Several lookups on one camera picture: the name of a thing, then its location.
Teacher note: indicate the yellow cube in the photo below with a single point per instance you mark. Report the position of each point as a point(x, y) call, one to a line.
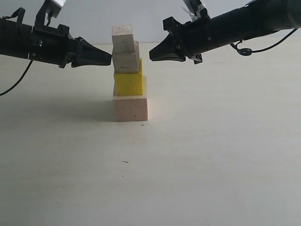
point(129, 84)

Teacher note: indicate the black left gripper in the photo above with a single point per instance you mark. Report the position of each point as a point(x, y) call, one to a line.
point(56, 46)

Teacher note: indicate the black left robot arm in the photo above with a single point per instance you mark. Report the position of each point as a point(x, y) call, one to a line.
point(15, 37)

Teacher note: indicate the medium wooden cube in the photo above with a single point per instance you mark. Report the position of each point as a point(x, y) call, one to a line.
point(127, 62)

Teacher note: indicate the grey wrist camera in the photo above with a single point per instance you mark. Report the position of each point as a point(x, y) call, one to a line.
point(196, 10)
point(48, 10)

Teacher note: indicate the small pale wooden cube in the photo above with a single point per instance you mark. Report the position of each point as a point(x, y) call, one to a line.
point(123, 38)

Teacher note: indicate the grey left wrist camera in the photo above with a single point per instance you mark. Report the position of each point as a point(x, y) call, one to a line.
point(48, 10)

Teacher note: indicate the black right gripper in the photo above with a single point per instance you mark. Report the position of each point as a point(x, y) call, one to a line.
point(184, 41)

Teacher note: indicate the large pale wooden cube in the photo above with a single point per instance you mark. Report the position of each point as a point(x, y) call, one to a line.
point(131, 108)

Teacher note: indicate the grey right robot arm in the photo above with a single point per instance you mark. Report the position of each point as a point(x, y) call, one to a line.
point(255, 19)

